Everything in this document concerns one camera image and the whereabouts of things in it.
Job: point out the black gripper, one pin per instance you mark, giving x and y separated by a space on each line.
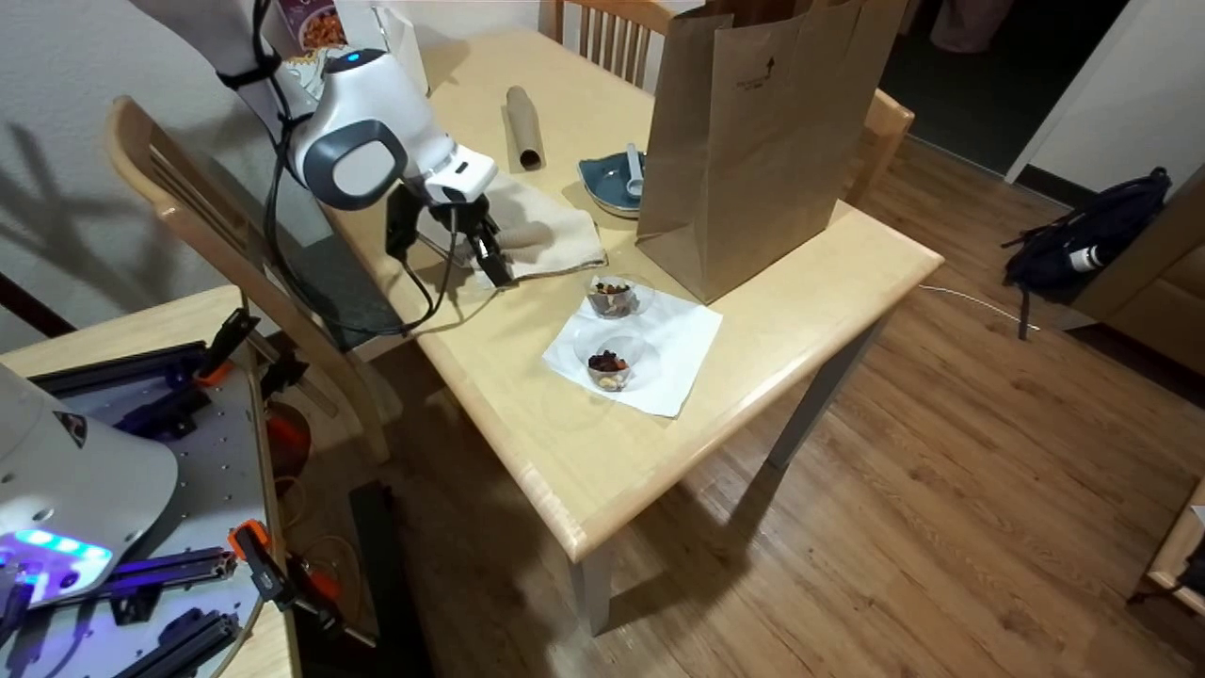
472 238

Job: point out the beige cloth towel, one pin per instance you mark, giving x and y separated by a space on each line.
536 230

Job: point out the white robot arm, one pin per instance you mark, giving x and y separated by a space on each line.
346 117

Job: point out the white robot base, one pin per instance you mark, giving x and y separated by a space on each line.
77 495

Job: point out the brown cardboard tube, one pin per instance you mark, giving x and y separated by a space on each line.
523 127

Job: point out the clear cup with dried fruit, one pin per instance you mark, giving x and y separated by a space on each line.
610 295

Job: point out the blue ceramic bowl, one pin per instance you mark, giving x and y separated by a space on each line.
604 182

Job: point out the white plastic spoon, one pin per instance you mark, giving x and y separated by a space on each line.
633 163

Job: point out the wooden dining chair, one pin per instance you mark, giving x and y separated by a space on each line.
616 37

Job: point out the brown paper shopping bag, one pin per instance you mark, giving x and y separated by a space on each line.
756 130

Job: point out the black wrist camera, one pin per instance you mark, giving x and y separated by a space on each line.
400 222

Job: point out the orange handled clamp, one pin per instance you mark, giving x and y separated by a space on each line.
286 585

